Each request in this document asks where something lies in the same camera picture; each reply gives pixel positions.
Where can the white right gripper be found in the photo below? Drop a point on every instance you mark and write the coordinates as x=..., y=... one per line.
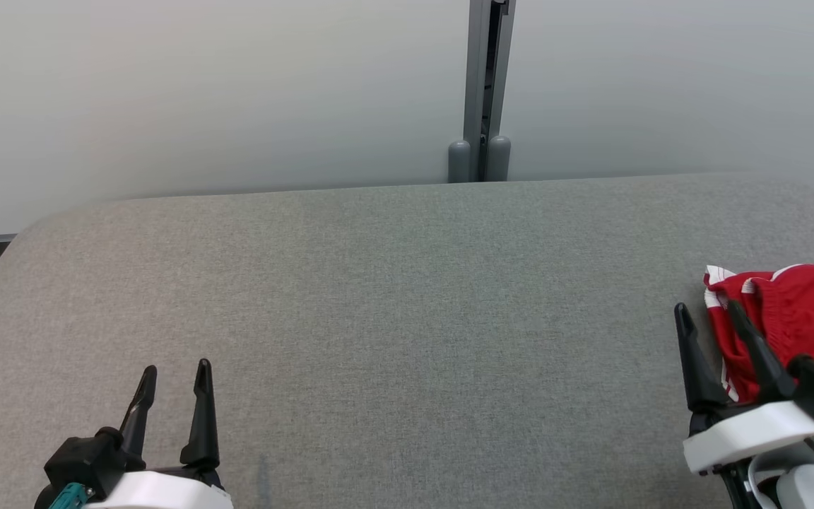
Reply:
x=753, y=431

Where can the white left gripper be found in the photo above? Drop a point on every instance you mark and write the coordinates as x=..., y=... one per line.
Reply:
x=160, y=491

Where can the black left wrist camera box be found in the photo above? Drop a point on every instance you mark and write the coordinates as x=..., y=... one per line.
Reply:
x=82, y=456

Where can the teal left camera connector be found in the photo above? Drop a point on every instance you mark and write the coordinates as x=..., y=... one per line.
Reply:
x=68, y=496

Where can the grey metal partition post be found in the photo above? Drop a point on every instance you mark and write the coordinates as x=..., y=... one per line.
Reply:
x=481, y=71

